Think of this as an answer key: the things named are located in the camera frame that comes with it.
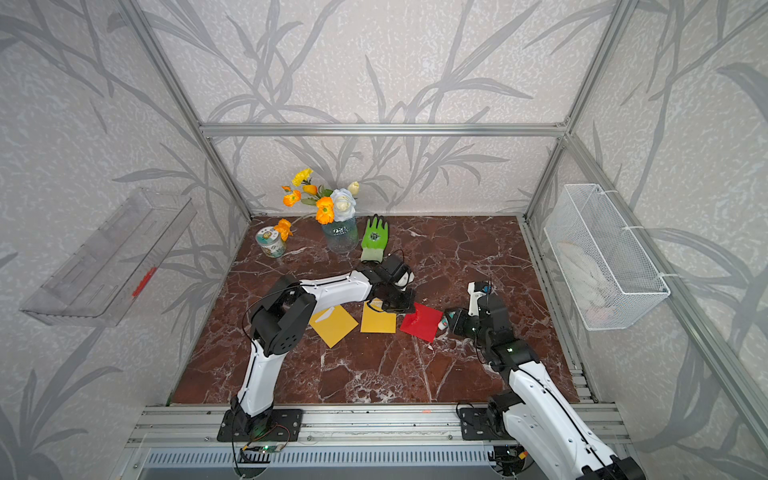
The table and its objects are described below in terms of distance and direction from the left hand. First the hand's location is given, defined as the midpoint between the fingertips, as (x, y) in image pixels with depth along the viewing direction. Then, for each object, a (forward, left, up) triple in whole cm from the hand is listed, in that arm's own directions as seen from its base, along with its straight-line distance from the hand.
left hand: (417, 310), depth 92 cm
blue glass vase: (+26, +27, +5) cm, 38 cm away
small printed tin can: (+24, +51, +4) cm, 57 cm away
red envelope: (-3, -2, -2) cm, 4 cm away
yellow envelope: (-2, +13, -3) cm, 14 cm away
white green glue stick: (-8, -6, +8) cm, 13 cm away
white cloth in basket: (-2, -42, +20) cm, 47 cm away
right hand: (-4, -8, +9) cm, 13 cm away
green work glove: (+30, +15, -1) cm, 33 cm away
